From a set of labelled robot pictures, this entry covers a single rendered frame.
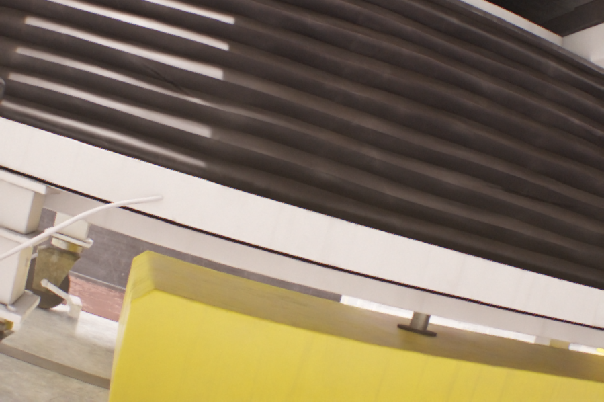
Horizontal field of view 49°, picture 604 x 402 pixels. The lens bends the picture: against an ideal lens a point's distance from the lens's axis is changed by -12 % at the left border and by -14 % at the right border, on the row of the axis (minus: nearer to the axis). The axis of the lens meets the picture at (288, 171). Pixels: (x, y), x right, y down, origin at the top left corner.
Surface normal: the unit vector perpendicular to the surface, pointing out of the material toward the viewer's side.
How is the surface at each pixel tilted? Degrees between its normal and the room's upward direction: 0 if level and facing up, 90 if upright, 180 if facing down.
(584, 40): 90
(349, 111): 42
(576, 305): 90
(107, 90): 147
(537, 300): 90
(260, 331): 90
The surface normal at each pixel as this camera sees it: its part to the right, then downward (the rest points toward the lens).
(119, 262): 0.22, -0.03
